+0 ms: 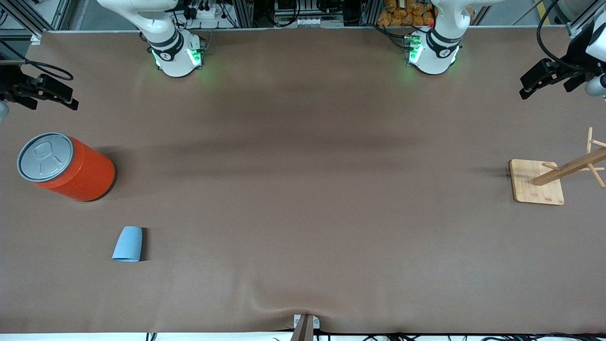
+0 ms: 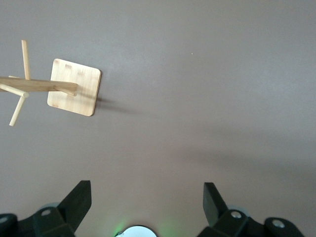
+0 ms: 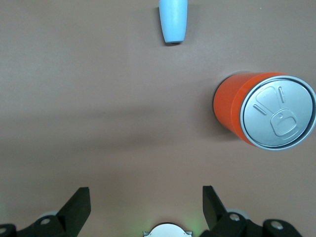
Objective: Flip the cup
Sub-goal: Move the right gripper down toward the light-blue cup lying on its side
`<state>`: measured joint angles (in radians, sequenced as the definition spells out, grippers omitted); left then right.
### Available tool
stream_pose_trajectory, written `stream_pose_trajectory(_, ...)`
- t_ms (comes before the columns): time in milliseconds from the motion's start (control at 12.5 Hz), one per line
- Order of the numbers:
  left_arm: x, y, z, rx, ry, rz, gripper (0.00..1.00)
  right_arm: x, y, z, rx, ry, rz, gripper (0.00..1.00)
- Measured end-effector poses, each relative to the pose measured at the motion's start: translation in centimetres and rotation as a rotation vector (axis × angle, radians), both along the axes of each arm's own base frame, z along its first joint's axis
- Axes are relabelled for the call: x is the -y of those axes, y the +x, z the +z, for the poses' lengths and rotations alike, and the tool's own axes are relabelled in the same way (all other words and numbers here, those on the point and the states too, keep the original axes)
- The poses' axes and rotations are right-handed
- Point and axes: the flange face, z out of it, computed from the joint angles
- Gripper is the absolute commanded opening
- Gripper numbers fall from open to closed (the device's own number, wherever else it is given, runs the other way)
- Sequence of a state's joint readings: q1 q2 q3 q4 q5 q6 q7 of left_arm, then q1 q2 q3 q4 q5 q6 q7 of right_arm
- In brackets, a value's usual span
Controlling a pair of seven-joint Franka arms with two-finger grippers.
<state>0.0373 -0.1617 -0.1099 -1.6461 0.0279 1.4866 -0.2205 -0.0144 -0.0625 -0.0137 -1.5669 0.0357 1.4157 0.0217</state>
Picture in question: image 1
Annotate bag of orange snacks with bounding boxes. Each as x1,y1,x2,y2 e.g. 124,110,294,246
377,0,435,27

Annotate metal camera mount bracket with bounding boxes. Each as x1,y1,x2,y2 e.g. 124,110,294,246
290,314,321,341

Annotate light blue cup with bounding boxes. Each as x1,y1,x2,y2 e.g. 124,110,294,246
112,226,143,262

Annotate orange can with silver lid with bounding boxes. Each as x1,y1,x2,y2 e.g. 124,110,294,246
17,132,116,203

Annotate wooden mug tree stand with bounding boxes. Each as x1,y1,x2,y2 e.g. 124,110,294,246
509,127,606,206

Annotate brown table cover mat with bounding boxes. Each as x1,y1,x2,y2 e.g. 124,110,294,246
0,27,606,334

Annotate white power strip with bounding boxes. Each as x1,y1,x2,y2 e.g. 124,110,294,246
187,0,223,22

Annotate aluminium frame profile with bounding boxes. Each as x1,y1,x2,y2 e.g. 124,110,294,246
234,0,266,28
566,0,606,38
0,0,71,45

